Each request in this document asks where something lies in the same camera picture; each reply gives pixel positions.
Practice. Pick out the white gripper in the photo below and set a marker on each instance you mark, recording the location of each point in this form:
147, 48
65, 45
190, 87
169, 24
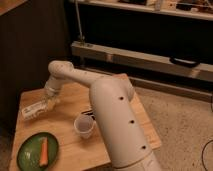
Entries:
52, 89

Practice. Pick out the clear plastic bottle white label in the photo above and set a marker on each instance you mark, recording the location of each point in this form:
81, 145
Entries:
34, 110

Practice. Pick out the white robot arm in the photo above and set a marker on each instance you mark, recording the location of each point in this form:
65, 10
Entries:
110, 97

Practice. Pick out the green ceramic bowl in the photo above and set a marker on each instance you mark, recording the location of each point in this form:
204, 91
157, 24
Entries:
28, 156

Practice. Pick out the wooden table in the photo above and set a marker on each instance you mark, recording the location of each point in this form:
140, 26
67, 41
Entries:
75, 153

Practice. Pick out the clear plastic cup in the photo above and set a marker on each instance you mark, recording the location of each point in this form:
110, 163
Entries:
84, 126

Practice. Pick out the orange carrot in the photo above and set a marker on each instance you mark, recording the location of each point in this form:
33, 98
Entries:
44, 153

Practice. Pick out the metal vertical pole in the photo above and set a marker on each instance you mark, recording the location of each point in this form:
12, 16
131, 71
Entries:
81, 36

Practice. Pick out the upper shelf with clutter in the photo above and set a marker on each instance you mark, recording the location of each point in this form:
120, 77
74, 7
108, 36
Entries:
195, 9

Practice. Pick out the grey metal shelf rail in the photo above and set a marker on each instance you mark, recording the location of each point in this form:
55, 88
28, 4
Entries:
140, 60

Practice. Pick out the black handle loop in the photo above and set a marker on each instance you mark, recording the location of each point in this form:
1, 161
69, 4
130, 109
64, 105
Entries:
183, 63

